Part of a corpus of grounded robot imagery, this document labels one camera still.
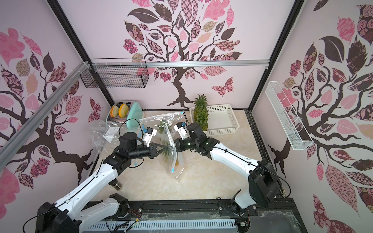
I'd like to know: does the white plastic basket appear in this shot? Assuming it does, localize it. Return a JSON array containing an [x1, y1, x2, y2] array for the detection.
[[205, 104, 240, 137]]

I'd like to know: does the right bread slice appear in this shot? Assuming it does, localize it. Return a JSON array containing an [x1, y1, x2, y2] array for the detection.
[[119, 104, 129, 118]]

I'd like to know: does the white wire wall shelf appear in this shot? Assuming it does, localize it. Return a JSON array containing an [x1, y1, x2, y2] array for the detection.
[[265, 81, 314, 150]]

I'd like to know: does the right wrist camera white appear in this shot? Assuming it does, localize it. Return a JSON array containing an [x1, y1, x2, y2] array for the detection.
[[174, 122, 188, 139]]

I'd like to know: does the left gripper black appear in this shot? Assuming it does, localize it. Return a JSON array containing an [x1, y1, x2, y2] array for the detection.
[[129, 142, 167, 160]]

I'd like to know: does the aluminium frame bar back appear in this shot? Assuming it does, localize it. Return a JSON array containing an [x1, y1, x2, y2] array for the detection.
[[92, 60, 270, 68]]

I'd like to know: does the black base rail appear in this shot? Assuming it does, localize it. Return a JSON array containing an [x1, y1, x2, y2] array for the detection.
[[85, 198, 307, 233]]

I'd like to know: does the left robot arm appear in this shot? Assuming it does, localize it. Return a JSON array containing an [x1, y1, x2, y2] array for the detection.
[[36, 132, 167, 233]]

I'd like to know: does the zip-top bag clear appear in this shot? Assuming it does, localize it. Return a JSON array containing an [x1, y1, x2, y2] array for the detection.
[[160, 125, 185, 179], [139, 112, 186, 132], [87, 119, 127, 156]]

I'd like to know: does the aluminium frame bar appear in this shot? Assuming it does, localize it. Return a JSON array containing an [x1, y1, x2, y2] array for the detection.
[[1, 61, 88, 169], [92, 60, 270, 68]]

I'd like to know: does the silver toaster mint side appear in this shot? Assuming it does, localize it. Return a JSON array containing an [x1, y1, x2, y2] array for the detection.
[[106, 101, 145, 130]]

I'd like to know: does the bread slice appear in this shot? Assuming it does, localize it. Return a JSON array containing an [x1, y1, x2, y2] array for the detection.
[[110, 105, 119, 118], [119, 104, 129, 118]]

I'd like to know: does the left bread slice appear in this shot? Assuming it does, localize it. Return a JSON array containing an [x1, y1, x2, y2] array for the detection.
[[110, 105, 119, 118]]

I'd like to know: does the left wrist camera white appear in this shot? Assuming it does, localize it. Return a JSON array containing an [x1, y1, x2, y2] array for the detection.
[[143, 127, 157, 146]]

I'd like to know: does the black wire wall basket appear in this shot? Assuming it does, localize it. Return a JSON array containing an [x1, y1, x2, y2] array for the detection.
[[80, 58, 150, 88]]

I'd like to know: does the white slotted cable duct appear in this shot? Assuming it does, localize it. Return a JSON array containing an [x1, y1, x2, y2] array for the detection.
[[85, 219, 237, 233]]

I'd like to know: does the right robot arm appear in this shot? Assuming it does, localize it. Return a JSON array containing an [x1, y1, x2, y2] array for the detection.
[[174, 122, 282, 209]]

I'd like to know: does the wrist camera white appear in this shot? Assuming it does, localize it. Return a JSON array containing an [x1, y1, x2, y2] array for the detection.
[[174, 122, 188, 139], [143, 127, 157, 146]]

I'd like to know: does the dark lidded spice jar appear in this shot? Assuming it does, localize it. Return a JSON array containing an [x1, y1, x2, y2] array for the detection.
[[109, 179, 122, 191]]

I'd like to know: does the aluminium frame bar left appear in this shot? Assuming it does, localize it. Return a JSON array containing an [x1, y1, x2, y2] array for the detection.
[[1, 61, 88, 169]]

